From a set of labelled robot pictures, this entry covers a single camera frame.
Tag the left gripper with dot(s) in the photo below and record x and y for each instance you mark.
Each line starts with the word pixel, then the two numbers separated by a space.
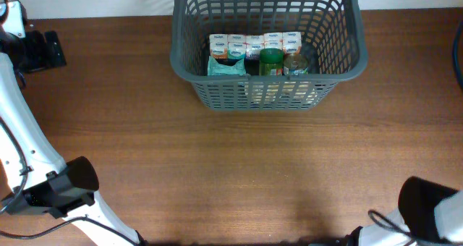
pixel 37 40

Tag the teal wet wipes packet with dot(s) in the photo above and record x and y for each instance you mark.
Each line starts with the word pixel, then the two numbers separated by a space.
pixel 217 69

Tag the Kleenex tissue multipack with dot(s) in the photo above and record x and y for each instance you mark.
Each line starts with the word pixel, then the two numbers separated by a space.
pixel 239 46

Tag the green lidded glass jar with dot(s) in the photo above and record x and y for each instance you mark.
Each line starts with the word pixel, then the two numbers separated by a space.
pixel 271 62

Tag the silver tin can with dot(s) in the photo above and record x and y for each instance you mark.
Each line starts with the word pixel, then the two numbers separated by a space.
pixel 295 64

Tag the grey plastic shopping basket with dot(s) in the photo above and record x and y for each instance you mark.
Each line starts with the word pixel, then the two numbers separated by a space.
pixel 333 43

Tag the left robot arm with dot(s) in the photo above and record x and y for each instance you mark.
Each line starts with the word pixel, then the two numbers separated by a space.
pixel 40 180

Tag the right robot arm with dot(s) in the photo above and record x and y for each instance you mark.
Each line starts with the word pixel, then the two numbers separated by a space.
pixel 428 213

